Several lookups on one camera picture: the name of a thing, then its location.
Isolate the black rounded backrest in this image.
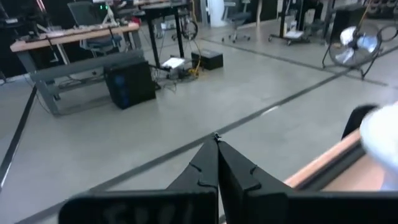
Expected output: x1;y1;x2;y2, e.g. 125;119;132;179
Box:
341;104;379;140

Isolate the wooden top desk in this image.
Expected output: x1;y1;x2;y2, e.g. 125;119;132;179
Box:
9;21;142;118

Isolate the white floor device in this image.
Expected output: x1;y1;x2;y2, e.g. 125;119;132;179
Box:
160;57;187;73

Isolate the black cabinet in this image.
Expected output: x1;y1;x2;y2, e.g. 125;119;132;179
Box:
329;4;368;41

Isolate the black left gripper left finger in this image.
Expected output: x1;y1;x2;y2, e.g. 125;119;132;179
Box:
58;136;220;224

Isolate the yellow cable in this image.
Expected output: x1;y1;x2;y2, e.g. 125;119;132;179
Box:
188;57;201;78

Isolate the black floor box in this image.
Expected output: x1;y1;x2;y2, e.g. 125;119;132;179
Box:
190;49;224;71

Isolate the black computer tower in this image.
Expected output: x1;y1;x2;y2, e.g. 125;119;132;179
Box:
103;60;157;110

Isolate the black wheeled cart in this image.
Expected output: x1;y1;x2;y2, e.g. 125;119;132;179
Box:
267;0;312;47

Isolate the black desk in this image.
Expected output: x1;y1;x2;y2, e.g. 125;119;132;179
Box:
138;0;189;68

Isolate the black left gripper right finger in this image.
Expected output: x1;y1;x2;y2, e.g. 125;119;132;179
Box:
218;141;398;224

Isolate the white round pillar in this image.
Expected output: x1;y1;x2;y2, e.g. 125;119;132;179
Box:
206;0;229;28

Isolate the blue grey office chair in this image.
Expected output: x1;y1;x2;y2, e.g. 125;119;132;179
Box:
67;0;124;57

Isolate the round metal floor fan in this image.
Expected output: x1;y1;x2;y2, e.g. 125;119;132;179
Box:
322;24;384;80

